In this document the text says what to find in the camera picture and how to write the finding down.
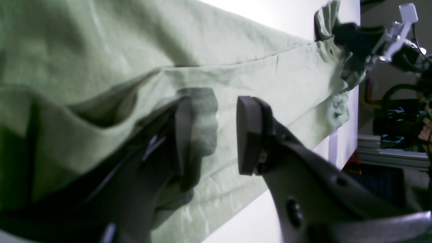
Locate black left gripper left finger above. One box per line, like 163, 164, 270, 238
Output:
1, 97, 193, 243

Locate green T-shirt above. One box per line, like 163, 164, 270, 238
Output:
1, 0, 365, 243

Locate aluminium frame rail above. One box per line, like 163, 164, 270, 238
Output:
356, 135, 429, 172

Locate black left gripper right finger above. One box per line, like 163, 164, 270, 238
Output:
236, 96, 431, 243

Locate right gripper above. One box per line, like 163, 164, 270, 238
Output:
333, 23, 427, 73

